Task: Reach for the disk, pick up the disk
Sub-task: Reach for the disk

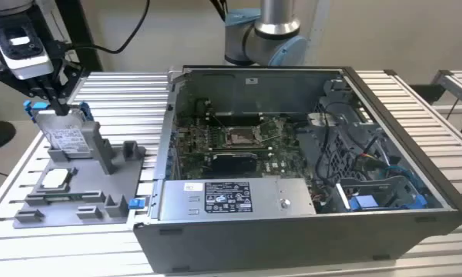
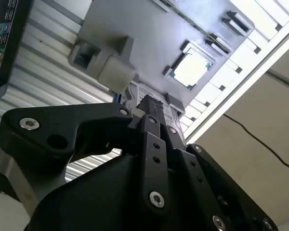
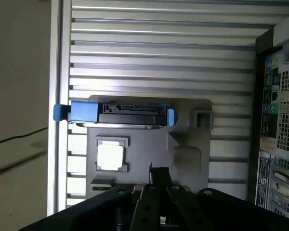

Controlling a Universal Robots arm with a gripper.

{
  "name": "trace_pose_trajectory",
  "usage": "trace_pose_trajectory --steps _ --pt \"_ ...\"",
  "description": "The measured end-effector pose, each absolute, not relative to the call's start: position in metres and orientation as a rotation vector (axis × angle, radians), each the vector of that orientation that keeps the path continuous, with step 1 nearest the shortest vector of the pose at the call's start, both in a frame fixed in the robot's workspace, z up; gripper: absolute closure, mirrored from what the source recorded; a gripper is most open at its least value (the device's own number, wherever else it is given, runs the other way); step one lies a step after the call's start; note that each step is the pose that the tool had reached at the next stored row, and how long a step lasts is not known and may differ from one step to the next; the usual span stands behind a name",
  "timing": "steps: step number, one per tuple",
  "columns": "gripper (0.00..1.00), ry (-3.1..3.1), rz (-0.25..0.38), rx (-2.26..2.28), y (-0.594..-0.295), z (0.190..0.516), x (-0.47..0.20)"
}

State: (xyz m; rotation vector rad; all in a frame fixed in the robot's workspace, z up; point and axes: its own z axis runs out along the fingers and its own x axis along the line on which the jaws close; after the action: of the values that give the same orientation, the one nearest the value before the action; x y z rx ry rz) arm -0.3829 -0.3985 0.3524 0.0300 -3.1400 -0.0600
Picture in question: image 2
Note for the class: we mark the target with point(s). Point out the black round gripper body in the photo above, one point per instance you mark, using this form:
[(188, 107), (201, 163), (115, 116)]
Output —
[(98, 192)]

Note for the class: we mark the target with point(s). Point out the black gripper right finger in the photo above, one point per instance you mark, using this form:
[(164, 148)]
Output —
[(195, 173)]

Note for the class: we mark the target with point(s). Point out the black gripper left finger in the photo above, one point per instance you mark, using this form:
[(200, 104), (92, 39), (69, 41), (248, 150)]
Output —
[(50, 125)]

